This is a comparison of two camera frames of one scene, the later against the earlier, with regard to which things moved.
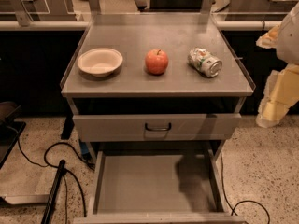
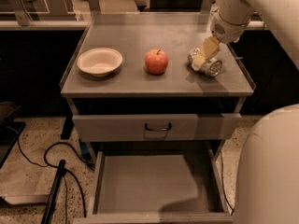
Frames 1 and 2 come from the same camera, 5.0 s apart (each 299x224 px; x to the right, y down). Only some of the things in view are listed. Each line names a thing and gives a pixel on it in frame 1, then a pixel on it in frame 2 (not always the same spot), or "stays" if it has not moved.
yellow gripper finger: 268,40 → 223,31
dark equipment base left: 9,129 stays
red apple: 156,62 stays
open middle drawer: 158,188 stays
